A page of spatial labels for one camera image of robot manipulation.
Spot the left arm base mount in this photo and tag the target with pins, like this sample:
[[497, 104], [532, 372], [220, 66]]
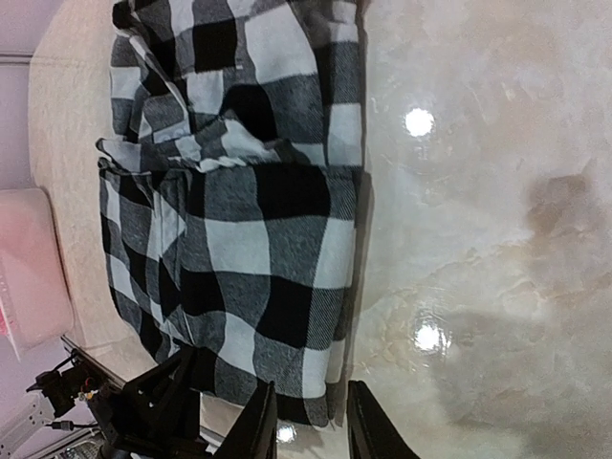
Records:
[[68, 385]]

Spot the black white plaid shirt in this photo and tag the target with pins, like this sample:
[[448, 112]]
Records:
[[229, 191]]

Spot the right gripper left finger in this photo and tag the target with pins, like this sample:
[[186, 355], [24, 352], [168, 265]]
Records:
[[253, 435]]

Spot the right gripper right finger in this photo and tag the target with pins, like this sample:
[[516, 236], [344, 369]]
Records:
[[371, 434]]

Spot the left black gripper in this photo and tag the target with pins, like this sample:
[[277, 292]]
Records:
[[154, 415]]

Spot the white plastic laundry basket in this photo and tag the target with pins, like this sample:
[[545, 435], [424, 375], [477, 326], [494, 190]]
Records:
[[35, 304]]

